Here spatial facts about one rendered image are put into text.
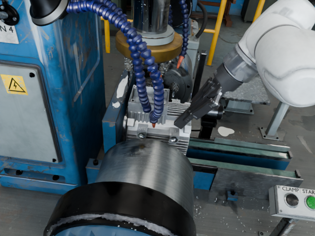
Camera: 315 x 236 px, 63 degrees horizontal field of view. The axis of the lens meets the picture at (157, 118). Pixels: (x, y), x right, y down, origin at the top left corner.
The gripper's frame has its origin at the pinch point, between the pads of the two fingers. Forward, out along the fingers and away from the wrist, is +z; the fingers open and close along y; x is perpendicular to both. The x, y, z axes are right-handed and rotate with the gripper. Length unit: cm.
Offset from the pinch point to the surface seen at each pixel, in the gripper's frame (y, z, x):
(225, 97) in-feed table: -45, 6, 29
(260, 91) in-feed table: -55, -4, 46
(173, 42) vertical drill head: -3.6, -15.9, -16.4
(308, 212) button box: 22.8, -10.9, 30.5
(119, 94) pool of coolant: -3.9, 7.6, -19.5
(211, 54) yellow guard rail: -237, 53, 77
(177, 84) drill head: -25.8, 4.9, -0.3
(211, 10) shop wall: -510, 62, 108
